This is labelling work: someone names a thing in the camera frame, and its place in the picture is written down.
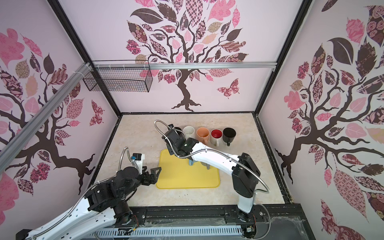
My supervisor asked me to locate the grey mug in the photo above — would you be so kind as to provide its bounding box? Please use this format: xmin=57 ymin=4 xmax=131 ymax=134
xmin=201 ymin=162 xmax=211 ymax=170

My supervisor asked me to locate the silver rail back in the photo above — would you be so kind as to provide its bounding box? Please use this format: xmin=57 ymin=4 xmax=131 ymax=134
xmin=94 ymin=62 xmax=277 ymax=70

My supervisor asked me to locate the white ribbed mug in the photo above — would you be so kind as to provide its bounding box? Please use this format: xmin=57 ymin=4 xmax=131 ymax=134
xmin=183 ymin=126 xmax=196 ymax=140

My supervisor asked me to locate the small white mug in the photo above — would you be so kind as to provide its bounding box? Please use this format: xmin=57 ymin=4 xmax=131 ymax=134
xmin=210 ymin=129 xmax=223 ymax=147

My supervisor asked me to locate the silver rail left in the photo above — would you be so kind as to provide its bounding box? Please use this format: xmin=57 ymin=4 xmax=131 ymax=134
xmin=1 ymin=63 xmax=92 ymax=173

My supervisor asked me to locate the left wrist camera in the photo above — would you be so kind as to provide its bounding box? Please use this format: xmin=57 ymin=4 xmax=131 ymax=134
xmin=131 ymin=153 xmax=145 ymax=175

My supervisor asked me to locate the black right corner post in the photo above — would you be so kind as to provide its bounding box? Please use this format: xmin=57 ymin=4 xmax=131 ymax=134
xmin=254 ymin=0 xmax=314 ymax=116

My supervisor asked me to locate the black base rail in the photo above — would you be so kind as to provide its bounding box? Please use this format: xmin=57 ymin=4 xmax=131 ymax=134
xmin=123 ymin=204 xmax=306 ymax=227

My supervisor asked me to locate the yellow plastic tray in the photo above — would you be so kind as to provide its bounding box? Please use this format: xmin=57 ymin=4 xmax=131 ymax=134
xmin=156 ymin=149 xmax=221 ymax=190

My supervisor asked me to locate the white slotted cable duct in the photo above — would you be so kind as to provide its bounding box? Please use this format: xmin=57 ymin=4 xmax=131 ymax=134
xmin=90 ymin=226 xmax=243 ymax=239

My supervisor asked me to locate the black wire basket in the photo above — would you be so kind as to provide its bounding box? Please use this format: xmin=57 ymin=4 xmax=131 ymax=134
xmin=83 ymin=61 xmax=154 ymax=93

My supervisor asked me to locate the cream and peach mug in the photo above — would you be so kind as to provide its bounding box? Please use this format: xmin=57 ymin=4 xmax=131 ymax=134
xmin=197 ymin=127 xmax=210 ymax=145

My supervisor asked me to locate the black corner frame post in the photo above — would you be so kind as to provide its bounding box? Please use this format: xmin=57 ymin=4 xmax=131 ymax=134
xmin=48 ymin=0 xmax=122 ymax=118

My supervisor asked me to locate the silver rail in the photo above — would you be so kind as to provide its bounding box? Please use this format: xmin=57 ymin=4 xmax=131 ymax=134
xmin=1 ymin=63 xmax=92 ymax=173
xmin=94 ymin=62 xmax=277 ymax=70

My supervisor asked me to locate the black mug white rim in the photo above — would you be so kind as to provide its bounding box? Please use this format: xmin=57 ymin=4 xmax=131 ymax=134
xmin=174 ymin=127 xmax=184 ymax=136

